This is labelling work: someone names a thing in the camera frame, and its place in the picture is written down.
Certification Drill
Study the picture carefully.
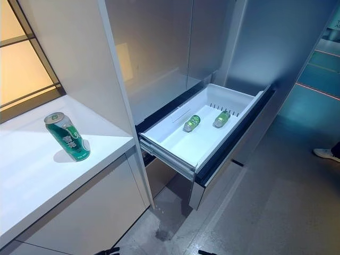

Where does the green beer can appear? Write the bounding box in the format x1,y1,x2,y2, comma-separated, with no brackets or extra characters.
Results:
44,112,91,163

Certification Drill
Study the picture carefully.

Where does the white fridge drawer bin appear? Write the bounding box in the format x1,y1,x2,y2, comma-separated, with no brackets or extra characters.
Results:
139,83,265,172

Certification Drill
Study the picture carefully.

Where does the steel fridge body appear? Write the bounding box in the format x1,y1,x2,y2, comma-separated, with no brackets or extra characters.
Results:
97,0,340,211

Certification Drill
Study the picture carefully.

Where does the left green can in drawer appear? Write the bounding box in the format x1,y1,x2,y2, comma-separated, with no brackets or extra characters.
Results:
182,114,202,133

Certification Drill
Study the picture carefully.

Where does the green can in drawer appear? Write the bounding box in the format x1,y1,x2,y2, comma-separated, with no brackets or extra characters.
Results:
182,114,202,133
212,109,231,129

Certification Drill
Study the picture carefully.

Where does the right green can in drawer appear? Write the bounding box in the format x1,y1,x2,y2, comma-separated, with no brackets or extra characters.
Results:
212,109,231,129

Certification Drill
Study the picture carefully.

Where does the white counter cabinet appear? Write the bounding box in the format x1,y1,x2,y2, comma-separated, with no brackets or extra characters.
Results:
0,93,151,255

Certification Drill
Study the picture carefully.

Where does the tall beige cabinet panel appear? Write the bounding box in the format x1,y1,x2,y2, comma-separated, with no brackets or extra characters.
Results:
15,0,156,209

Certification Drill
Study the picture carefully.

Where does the white sneaker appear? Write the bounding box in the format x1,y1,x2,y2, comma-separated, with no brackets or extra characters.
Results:
312,147,340,163

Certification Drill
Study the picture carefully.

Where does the backlit window with dark frame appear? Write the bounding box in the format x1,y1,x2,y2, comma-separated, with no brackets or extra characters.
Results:
0,0,67,110

